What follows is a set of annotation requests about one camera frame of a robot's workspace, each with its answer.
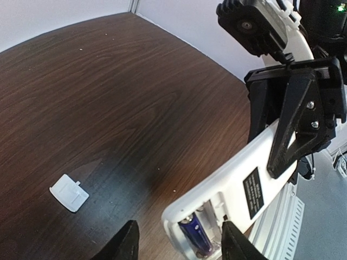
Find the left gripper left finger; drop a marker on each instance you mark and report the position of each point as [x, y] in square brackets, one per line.
[123, 245]

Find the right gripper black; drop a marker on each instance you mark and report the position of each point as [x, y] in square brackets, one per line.
[306, 99]

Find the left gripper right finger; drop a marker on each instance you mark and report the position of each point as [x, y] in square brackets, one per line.
[235, 246]

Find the purple battery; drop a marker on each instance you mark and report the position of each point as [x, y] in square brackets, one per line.
[195, 233]

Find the white remote control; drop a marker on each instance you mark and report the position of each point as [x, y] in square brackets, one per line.
[239, 191]

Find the white battery cover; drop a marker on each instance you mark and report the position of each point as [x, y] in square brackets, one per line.
[69, 193]

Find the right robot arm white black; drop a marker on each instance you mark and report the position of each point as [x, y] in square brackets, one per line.
[325, 22]

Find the front aluminium rail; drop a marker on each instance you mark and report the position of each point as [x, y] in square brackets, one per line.
[276, 232]

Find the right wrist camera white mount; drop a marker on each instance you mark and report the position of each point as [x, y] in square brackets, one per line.
[268, 29]

